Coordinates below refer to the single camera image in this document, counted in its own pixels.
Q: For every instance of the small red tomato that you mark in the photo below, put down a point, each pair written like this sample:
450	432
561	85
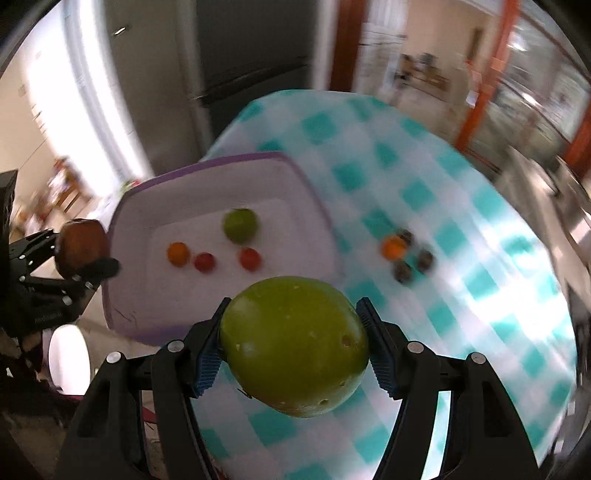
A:
204	262
250	259

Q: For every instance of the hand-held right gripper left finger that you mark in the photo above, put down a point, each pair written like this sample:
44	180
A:
208	355

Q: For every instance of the brown round fruit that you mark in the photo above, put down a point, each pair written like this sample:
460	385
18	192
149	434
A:
83	247

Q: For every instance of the large green fruit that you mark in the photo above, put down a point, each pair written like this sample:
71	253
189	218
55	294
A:
294	346

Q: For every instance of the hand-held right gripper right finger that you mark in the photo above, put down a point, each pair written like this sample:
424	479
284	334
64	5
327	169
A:
375	341

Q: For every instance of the small orange tomato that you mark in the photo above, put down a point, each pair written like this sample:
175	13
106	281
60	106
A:
178	254

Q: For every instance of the teal checkered tablecloth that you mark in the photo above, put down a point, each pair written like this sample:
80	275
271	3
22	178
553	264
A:
406	277

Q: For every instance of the grey refrigerator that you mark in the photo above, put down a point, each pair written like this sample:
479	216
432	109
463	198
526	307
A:
249	69

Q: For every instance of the orange door frame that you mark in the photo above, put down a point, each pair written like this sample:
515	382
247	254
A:
485	69

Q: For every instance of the small green lime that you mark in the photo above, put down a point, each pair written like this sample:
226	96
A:
240	225

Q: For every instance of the dark round fruit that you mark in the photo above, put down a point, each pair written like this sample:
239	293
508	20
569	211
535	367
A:
425	260
407	238
403	272

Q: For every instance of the white round stool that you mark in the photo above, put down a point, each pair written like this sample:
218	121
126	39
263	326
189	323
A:
68	360

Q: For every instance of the white tray with purple rim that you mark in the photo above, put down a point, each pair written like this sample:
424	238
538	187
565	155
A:
217	281

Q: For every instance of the small orange fruit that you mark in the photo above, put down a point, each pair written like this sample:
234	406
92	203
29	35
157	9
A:
393	248

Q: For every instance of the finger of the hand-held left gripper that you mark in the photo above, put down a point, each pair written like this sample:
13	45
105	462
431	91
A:
32	247
74	281

